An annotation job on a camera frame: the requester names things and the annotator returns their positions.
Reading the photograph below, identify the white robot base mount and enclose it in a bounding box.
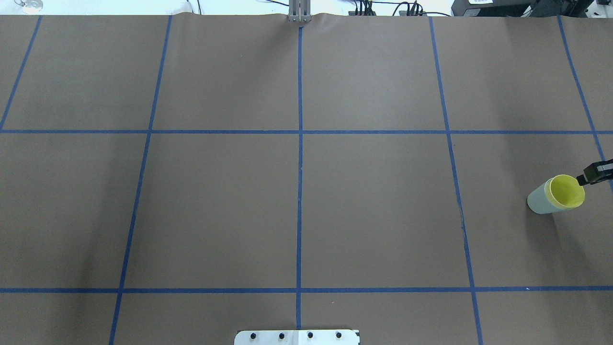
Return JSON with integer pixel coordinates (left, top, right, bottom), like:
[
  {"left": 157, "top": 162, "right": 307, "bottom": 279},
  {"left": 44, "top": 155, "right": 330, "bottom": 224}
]
[{"left": 234, "top": 329, "right": 361, "bottom": 345}]

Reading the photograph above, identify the yellow plastic cup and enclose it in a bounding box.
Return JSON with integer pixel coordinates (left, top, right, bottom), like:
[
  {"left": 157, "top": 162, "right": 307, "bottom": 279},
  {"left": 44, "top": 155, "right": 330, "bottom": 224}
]
[{"left": 547, "top": 174, "right": 585, "bottom": 210}]

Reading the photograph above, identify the light green plastic cup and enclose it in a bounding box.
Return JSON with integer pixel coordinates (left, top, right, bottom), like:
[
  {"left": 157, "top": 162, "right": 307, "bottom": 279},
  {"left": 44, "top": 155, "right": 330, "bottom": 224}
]
[{"left": 527, "top": 178, "right": 567, "bottom": 215}]

